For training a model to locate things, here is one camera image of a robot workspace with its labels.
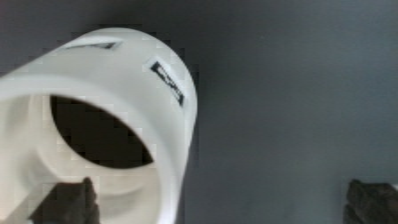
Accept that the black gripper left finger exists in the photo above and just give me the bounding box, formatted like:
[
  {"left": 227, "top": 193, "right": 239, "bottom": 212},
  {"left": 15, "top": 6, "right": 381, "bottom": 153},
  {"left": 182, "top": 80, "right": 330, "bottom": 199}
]
[{"left": 28, "top": 178, "right": 99, "bottom": 224}]

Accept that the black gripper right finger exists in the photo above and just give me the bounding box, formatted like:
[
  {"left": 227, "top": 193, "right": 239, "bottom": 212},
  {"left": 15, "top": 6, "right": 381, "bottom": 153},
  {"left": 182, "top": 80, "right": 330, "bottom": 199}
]
[{"left": 342, "top": 180, "right": 398, "bottom": 224}]

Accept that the white lamp shade cone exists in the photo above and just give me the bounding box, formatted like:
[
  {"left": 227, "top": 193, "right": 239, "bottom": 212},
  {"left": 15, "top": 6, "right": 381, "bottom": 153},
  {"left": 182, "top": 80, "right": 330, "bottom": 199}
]
[{"left": 0, "top": 28, "right": 196, "bottom": 224}]

